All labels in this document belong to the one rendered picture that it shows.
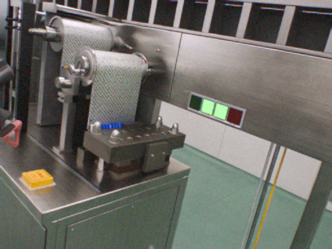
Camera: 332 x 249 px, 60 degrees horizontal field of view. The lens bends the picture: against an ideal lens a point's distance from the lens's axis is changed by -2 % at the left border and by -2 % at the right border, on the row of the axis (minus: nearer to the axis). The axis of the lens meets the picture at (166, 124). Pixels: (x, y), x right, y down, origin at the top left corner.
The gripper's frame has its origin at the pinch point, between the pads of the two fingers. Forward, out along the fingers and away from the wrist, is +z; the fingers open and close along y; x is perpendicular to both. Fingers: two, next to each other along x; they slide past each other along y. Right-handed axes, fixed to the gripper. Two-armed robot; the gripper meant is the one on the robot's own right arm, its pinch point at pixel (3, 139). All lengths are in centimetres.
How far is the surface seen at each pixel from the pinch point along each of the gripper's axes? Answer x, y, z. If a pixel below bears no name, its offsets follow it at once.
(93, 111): -32.3, -5.6, 13.1
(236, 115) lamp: -49, -56, 11
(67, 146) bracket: -22.8, 3.4, 27.5
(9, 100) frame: -31, 41, 21
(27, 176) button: 1.3, -4.4, 13.4
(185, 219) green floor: -87, -26, 170
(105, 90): -39.8, -7.2, 8.1
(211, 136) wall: -240, -3, 221
